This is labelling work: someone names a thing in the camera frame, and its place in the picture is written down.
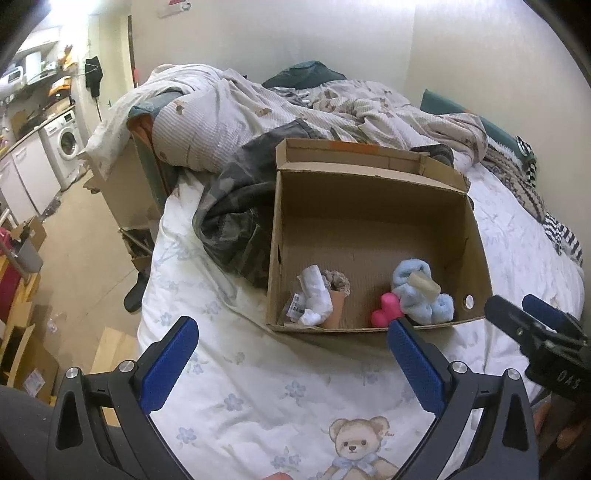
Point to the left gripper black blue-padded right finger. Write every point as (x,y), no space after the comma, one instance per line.
(504,445)

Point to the black hanging garment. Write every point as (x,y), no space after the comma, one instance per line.
(93,76)

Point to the brown cardboard box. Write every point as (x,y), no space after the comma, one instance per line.
(361,210)

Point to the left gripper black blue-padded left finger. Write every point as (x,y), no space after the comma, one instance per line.
(101,427)

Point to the light blue fluffy sock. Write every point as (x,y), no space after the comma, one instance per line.
(413,303)

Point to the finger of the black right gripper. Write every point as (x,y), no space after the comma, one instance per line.
(524,329)

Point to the white fluffy sock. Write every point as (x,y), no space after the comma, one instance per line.
(317,299)

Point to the orange cylindrical roll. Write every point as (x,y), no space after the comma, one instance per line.
(338,299)

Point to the flat cardboard sheet on floor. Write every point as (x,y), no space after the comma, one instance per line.
(113,348)

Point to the clear plastic bag with label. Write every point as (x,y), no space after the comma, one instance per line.
(295,307)

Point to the cardboard box with label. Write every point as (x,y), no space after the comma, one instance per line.
(32,369)

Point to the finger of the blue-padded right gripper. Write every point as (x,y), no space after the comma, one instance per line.
(561,322)

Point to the dark green pillow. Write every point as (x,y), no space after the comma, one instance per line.
(304,75)

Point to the white washing machine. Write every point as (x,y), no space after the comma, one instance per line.
(62,144)

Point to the striped beige duvet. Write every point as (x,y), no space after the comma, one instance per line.
(215,112)

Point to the black white patterned blanket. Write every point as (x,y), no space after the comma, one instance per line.
(520,178)

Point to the camouflage jacket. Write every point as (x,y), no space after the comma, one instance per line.
(234,217)

